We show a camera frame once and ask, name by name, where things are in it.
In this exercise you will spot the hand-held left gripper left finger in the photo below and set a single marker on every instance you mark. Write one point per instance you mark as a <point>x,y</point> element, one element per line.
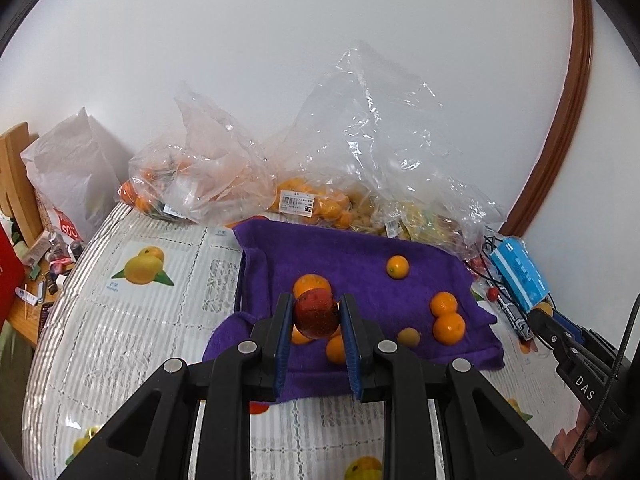
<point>284,345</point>

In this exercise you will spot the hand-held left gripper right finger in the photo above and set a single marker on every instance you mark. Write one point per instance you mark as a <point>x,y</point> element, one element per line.
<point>350,350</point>

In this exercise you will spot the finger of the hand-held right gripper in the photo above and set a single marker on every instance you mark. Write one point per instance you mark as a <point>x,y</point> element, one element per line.
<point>572,331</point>
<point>547,330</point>

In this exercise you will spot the orange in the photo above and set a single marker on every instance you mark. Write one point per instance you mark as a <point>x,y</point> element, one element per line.
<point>336,350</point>
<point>449,328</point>
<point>398,266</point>
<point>311,282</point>
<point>444,304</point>
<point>300,337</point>

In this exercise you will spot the small red apple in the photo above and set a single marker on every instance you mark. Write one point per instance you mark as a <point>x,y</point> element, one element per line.
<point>316,316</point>

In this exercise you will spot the tan round fruit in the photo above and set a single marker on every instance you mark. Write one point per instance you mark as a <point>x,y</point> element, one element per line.
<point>408,336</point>

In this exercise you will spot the purple towel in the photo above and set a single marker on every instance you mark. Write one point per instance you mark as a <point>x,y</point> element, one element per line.
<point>360,270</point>

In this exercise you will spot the person's right hand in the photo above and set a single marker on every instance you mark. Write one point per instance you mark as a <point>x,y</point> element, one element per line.
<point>567,447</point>

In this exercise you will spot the blue tissue box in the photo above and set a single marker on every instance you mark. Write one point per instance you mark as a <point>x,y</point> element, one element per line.
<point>520,272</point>

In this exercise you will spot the single red cherry tomato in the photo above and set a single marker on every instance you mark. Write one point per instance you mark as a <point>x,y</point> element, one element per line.
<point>494,294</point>

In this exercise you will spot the pile of red cherry tomatoes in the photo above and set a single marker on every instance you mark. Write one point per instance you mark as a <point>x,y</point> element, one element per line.
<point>477,262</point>

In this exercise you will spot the fruit-print tablecloth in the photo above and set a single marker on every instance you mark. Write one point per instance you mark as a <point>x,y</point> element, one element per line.
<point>150,335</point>

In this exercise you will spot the heap of small mandarins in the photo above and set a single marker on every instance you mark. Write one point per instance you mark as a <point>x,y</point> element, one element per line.
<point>320,205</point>

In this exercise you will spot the clear bag of mixed fruit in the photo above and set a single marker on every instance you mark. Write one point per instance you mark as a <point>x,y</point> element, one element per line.
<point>165,185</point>

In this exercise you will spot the tall clear plastic bag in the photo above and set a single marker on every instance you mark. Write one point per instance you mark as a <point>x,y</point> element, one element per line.
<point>225,135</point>

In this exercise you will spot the clear bag of yellow fruit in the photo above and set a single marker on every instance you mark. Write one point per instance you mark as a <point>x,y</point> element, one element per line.
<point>400,135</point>

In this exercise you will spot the clutter of small bottles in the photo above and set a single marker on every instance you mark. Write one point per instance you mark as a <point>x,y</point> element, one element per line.
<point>52,255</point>

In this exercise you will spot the wooden side table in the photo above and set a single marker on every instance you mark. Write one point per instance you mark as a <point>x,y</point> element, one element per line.
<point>25,322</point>

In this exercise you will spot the white plastic bag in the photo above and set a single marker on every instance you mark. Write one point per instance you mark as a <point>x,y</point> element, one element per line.
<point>70,175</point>

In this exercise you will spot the red paper bag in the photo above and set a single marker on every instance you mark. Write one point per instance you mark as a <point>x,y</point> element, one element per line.
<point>7,270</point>

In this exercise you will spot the brown wooden door frame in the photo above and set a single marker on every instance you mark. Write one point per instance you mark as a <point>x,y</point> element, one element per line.
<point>565,110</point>

